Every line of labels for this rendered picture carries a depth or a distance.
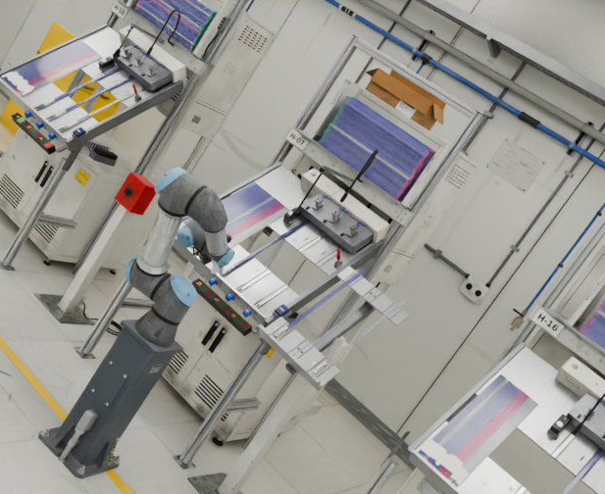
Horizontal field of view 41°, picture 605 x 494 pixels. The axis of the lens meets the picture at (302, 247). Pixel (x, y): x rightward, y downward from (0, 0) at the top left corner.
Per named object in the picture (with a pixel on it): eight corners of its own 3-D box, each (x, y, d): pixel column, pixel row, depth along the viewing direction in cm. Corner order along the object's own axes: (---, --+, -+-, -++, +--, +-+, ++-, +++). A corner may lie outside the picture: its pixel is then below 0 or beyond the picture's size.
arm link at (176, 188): (149, 308, 290) (194, 195, 257) (117, 283, 292) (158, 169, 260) (169, 292, 299) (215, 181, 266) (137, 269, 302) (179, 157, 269)
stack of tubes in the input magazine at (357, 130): (397, 200, 354) (431, 149, 349) (316, 142, 377) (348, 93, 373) (407, 205, 365) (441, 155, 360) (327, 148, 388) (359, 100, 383)
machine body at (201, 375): (218, 452, 366) (292, 343, 355) (126, 356, 398) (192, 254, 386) (287, 439, 423) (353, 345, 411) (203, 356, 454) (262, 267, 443)
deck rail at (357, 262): (267, 331, 330) (268, 322, 325) (264, 328, 331) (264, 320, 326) (382, 250, 366) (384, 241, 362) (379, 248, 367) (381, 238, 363)
